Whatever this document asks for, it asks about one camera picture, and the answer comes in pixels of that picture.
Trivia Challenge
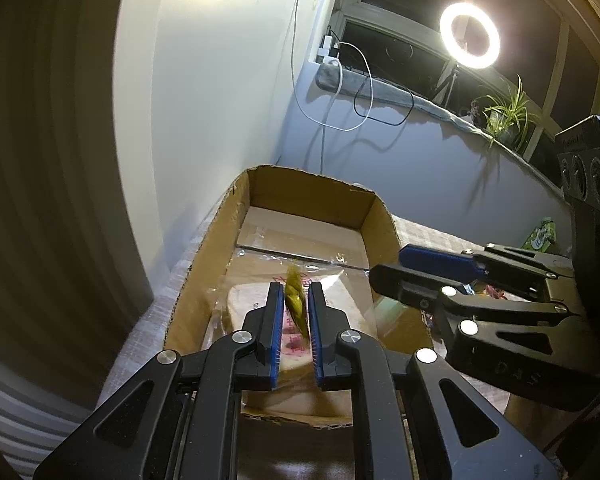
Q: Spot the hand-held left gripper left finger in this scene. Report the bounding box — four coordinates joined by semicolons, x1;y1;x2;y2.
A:
32;281;286;480

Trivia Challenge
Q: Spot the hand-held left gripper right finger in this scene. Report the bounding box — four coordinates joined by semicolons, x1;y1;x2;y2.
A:
307;281;561;480

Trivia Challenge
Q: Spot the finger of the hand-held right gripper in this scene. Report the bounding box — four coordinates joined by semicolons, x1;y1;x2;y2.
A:
369;262;586;361
399;243;576;306

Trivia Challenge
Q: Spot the yellow snack packet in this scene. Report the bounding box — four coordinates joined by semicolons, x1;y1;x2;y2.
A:
284;265;311;341

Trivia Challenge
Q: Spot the cardboard box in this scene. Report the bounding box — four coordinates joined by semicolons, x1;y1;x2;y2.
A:
162;164;436;428

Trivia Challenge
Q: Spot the person's right forearm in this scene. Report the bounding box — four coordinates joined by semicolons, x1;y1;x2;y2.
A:
502;392;600;461

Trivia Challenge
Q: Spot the sliced bread in clear wrapper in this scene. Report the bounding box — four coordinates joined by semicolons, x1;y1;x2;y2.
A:
207;260;381;418

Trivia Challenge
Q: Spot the green snack bag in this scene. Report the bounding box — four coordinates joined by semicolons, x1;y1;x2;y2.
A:
522;217;558;253

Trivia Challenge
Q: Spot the red snack packet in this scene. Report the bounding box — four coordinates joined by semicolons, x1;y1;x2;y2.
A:
462;282;506;301

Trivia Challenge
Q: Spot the potted green plant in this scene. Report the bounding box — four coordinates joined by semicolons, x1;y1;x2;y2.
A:
472;75;543;153

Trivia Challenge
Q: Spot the grey cloth on sill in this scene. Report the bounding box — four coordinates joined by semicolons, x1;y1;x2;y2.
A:
315;60;566;196

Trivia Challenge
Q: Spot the black light stand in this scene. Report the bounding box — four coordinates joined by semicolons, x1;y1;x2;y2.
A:
432;62;461;108

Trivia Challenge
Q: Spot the white power adapter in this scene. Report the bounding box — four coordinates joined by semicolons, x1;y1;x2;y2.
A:
318;35;342;68

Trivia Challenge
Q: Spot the window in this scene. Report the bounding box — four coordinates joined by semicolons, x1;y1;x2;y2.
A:
305;0;600;171

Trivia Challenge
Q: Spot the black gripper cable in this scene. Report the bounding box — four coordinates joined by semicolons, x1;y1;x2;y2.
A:
544;385;600;456

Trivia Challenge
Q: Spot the ring light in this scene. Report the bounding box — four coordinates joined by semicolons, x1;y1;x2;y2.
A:
439;2;502;71

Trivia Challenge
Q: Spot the white cable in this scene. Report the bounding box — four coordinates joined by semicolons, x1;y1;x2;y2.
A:
289;0;372;131

